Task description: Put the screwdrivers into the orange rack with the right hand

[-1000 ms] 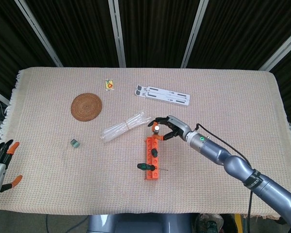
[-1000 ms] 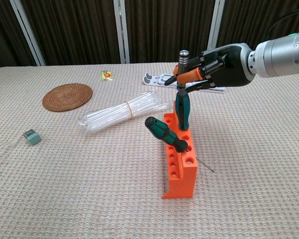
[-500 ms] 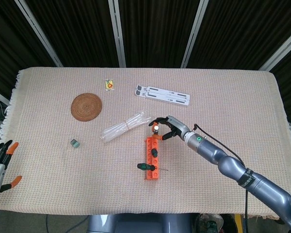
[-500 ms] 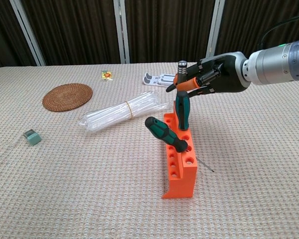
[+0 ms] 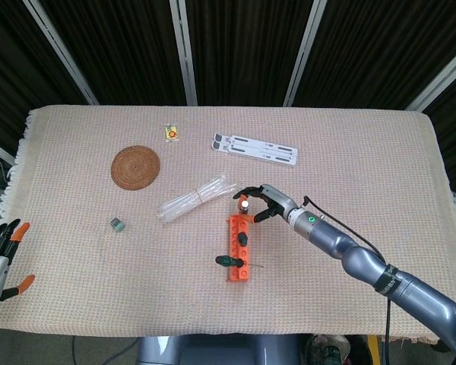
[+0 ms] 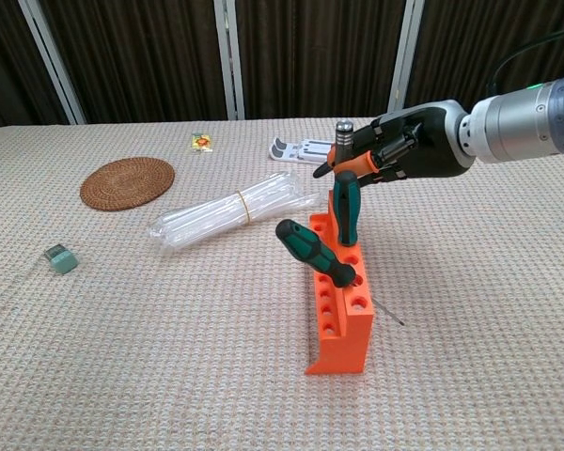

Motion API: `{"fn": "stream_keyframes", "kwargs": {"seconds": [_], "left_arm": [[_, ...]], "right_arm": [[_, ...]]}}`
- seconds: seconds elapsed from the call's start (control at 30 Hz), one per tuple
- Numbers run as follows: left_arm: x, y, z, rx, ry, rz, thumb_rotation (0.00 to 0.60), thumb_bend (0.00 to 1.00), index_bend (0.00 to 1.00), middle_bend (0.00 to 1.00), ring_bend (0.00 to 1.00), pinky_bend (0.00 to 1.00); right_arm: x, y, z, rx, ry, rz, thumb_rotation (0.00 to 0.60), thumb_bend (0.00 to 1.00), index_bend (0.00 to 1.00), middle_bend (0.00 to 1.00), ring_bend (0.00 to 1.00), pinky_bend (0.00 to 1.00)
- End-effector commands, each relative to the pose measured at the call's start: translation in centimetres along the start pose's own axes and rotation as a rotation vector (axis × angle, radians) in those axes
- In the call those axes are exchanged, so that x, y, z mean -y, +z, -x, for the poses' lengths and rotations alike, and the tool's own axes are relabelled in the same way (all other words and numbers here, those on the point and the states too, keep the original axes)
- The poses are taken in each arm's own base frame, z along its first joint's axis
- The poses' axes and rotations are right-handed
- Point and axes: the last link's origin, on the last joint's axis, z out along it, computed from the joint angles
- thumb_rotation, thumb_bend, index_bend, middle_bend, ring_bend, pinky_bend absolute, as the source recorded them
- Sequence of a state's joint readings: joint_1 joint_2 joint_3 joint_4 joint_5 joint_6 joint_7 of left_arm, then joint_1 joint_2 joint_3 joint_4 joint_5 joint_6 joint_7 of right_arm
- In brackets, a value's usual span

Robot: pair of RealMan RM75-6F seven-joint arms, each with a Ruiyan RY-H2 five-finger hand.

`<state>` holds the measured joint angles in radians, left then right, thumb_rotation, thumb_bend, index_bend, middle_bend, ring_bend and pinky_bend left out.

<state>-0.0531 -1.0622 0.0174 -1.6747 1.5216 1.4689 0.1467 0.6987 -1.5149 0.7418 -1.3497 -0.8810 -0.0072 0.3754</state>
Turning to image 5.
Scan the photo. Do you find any clear plastic tube bundle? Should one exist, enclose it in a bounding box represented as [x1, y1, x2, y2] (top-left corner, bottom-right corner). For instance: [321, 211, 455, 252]
[158, 173, 239, 223]

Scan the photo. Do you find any dark green black screwdriver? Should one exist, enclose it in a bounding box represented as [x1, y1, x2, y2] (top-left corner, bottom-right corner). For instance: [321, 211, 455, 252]
[215, 255, 265, 269]

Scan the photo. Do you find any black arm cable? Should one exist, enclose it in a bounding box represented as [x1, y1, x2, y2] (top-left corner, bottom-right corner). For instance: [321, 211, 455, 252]
[302, 195, 393, 343]

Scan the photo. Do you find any beige waffle tablecloth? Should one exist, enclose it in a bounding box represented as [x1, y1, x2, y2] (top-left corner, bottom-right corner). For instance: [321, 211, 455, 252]
[0, 105, 454, 345]

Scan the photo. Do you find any grey robot torso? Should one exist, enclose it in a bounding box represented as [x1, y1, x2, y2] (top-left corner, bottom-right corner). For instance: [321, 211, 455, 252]
[136, 334, 301, 365]

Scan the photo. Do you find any black velcro arm strap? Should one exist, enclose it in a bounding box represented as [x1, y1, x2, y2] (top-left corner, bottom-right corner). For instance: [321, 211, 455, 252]
[375, 265, 401, 294]

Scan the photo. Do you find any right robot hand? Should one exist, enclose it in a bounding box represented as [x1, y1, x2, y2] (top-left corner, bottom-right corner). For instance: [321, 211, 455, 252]
[232, 183, 301, 224]

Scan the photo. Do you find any grey partition frame post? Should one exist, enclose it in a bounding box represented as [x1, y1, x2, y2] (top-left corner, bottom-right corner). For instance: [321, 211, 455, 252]
[404, 49, 456, 112]
[283, 0, 328, 107]
[22, 0, 100, 106]
[169, 0, 198, 106]

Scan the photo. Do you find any round woven rattan coaster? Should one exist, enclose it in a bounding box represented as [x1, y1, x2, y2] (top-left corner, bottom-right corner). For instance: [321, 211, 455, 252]
[110, 146, 161, 190]

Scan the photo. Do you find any orange screwdriver rack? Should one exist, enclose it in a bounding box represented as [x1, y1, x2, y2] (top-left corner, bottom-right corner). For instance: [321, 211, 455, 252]
[226, 214, 252, 284]

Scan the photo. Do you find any white folding laptop stand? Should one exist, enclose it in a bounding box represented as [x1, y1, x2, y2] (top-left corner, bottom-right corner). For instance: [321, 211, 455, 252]
[211, 132, 300, 167]

